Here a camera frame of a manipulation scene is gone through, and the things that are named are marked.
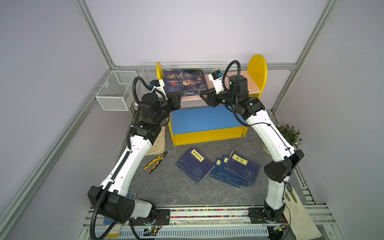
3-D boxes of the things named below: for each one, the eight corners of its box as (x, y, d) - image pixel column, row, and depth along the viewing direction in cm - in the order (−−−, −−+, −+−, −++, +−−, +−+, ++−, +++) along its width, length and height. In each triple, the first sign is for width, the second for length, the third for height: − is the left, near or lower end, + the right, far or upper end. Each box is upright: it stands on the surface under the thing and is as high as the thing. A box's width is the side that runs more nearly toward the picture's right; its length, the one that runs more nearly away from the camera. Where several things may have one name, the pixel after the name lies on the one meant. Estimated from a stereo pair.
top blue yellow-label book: (222, 170, 91) (223, 166, 88) (231, 153, 99) (232, 149, 95) (252, 187, 85) (254, 184, 81) (259, 168, 92) (262, 164, 88)
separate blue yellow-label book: (176, 166, 93) (175, 163, 90) (192, 149, 101) (191, 146, 97) (199, 185, 86) (199, 183, 82) (214, 166, 93) (215, 163, 90)
